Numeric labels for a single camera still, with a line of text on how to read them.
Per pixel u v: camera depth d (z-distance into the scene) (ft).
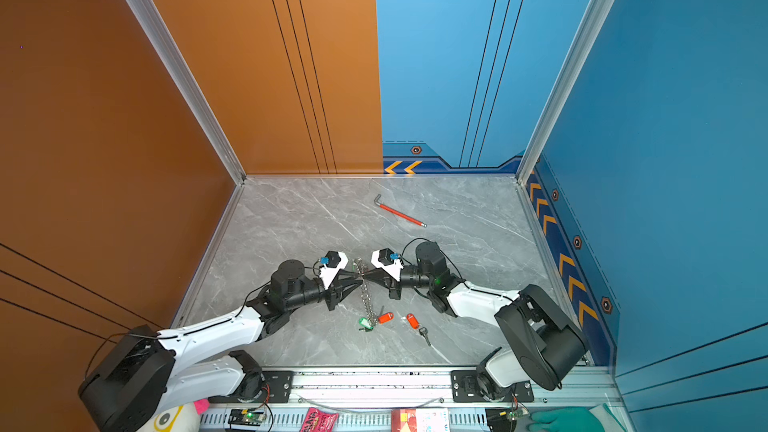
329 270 2.24
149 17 2.54
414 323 2.75
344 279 2.54
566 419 2.24
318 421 2.24
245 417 2.32
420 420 2.16
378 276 2.40
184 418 2.11
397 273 2.33
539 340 1.42
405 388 2.47
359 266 2.65
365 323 2.73
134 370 1.45
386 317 2.78
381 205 3.65
